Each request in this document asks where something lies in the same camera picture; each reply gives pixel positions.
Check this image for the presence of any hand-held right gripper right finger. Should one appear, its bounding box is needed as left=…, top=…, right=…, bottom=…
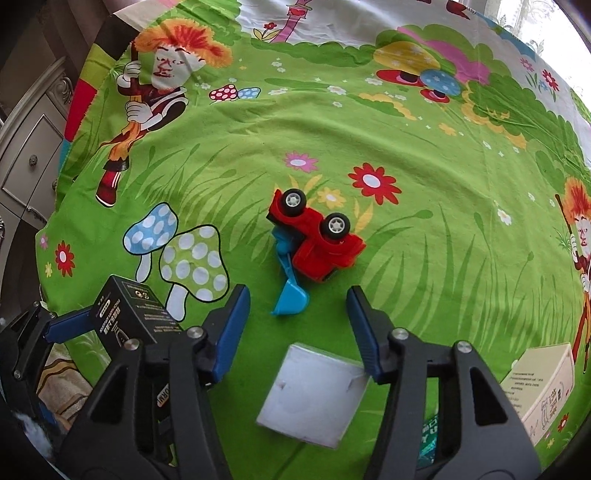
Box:
left=346, top=285, right=542, bottom=480

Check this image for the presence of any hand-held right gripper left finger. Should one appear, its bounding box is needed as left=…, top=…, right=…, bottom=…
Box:
left=58, top=284, right=252, bottom=480

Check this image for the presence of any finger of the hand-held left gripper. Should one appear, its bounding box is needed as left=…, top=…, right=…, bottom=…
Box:
left=10, top=302, right=101, bottom=381

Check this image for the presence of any black box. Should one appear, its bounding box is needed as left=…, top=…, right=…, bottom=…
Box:
left=92, top=275, right=188, bottom=422

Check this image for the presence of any white square box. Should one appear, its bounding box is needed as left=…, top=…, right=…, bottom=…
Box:
left=256, top=343, right=371, bottom=449

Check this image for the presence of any brown striped towel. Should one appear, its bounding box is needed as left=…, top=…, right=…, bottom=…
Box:
left=36, top=340, right=110, bottom=432

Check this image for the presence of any red toy truck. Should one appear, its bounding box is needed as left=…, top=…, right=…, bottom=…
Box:
left=266, top=187, right=368, bottom=317

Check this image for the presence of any green box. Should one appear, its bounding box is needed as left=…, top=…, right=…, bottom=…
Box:
left=417, top=405, right=440, bottom=466

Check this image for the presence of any grey carved dresser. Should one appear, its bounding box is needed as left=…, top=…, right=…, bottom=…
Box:
left=0, top=54, right=77, bottom=247

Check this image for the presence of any beige carton box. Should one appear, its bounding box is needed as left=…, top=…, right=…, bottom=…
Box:
left=499, top=342, right=579, bottom=447

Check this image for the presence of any green cartoon printed blanket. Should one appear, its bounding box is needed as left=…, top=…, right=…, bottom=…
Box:
left=39, top=0, right=591, bottom=480

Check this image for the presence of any white lace curtain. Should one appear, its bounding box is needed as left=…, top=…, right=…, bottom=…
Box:
left=480, top=0, right=591, bottom=97

